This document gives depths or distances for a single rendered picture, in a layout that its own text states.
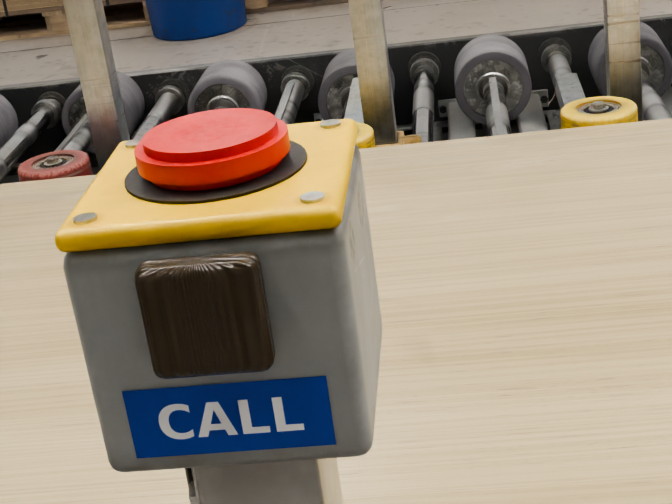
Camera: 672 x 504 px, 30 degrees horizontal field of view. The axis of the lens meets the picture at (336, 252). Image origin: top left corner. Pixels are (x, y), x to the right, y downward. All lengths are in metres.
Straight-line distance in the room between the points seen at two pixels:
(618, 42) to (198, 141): 1.14
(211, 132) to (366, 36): 1.10
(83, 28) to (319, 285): 1.19
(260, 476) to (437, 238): 0.74
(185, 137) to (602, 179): 0.88
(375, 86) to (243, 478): 1.11
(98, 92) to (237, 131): 1.17
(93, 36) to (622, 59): 0.60
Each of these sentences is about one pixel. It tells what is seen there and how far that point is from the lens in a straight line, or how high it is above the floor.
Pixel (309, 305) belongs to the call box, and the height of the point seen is 1.20.
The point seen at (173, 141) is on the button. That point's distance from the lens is 0.32.
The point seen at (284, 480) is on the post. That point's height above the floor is 1.14.
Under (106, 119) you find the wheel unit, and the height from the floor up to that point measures 0.92.
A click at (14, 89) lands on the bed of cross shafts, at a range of 2.09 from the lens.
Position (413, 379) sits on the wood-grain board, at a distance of 0.87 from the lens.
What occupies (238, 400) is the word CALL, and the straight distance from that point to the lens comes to 0.32.
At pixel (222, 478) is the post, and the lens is 0.35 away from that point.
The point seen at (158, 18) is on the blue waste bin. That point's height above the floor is 0.11.
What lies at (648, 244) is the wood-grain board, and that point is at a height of 0.90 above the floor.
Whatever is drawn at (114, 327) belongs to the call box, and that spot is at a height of 1.19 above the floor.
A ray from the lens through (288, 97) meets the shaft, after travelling 1.84.
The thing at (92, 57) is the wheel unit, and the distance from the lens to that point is 1.48.
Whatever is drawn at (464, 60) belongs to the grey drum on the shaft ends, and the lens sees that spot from 1.84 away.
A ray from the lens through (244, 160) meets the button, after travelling 0.31.
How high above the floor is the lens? 1.33
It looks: 23 degrees down
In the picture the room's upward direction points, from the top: 8 degrees counter-clockwise
